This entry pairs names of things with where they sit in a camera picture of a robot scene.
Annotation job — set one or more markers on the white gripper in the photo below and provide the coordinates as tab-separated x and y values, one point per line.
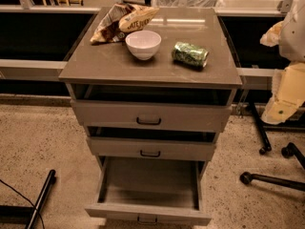
294	37

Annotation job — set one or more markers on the grey bottom drawer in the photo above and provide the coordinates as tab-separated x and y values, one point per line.
150	191

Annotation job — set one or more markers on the grey drawer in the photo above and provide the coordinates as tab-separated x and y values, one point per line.
150	191
153	108
145	143

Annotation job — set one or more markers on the grey three-drawer cabinet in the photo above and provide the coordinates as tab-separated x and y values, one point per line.
113	64

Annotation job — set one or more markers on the grey middle drawer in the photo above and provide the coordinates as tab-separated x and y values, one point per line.
145	143

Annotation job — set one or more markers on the grey top drawer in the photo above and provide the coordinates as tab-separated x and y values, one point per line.
153	108

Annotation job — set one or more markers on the black stand leg right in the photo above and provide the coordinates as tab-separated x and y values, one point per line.
266	146

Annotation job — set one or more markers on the black stand leg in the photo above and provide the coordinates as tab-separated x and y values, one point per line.
266	146
38	206

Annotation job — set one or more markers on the black caster leg upper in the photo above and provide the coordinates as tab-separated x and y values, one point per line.
291	150

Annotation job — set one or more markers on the black caster leg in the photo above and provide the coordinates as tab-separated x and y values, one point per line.
291	150
247	178

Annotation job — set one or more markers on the black caster leg lower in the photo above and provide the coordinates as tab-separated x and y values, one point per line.
247	178

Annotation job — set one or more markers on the green soda can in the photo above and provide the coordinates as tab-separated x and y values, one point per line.
190	54

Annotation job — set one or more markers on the white ceramic bowl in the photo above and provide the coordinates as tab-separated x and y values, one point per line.
143	44

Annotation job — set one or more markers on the crumpled chip bag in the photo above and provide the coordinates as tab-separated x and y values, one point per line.
121	20

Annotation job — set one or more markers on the black stand leg left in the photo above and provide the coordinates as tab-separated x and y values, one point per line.
38	206

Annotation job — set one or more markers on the white wire basket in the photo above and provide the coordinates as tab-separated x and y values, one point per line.
188	3

